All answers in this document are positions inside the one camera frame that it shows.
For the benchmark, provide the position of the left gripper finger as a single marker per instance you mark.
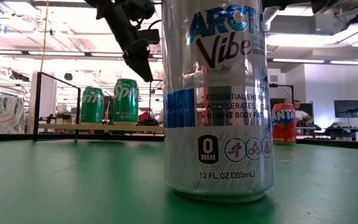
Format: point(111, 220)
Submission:
point(141, 70)

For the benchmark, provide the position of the green Sprite can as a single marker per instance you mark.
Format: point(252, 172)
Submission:
point(126, 102)
point(92, 105)

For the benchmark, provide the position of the white Celsius Arctic Vibe can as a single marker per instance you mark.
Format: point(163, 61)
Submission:
point(219, 140)

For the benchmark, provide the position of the red Fanta can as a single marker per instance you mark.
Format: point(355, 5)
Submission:
point(284, 124)

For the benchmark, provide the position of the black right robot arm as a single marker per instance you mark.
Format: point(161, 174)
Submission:
point(272, 3)

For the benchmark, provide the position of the green table mat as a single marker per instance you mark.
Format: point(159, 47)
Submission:
point(73, 180)

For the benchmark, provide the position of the leaf print curtain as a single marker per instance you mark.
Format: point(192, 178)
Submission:
point(5, 115)

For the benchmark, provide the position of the person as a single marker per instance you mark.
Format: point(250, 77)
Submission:
point(301, 116)

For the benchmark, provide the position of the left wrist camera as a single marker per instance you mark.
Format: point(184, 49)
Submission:
point(149, 36)

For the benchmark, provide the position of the wooden shelf black metal frame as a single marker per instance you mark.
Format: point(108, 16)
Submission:
point(73, 127)

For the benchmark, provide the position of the black aluminium table frame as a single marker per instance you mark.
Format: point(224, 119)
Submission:
point(11, 137)

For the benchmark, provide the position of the dark wall monitor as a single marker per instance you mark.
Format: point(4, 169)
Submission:
point(348, 109)

